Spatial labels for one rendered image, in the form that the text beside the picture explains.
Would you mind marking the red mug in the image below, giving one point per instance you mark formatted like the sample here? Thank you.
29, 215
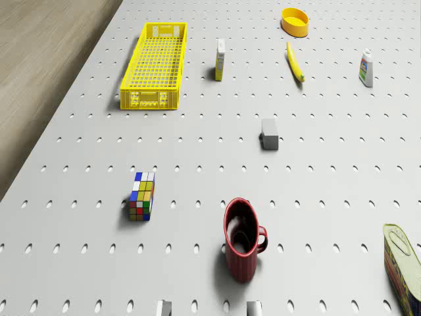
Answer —
241, 260

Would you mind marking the grey cube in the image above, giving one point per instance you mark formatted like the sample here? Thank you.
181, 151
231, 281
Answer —
270, 136

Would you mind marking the puzzle cube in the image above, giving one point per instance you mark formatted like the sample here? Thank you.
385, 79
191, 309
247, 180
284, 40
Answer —
142, 197

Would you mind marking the yellow basket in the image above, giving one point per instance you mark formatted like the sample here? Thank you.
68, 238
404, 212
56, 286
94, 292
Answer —
154, 98

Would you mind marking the white and yellow box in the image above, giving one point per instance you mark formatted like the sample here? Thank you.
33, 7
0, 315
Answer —
220, 61

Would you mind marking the banana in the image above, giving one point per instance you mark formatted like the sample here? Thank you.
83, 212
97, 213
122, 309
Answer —
294, 64

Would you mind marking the yellow bowl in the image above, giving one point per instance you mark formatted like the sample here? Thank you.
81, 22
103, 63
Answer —
293, 26

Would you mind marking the small white bottle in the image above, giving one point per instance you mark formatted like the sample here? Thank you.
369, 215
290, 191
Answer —
366, 70

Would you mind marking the flat-sided can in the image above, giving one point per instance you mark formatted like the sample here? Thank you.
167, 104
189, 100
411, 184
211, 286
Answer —
399, 263

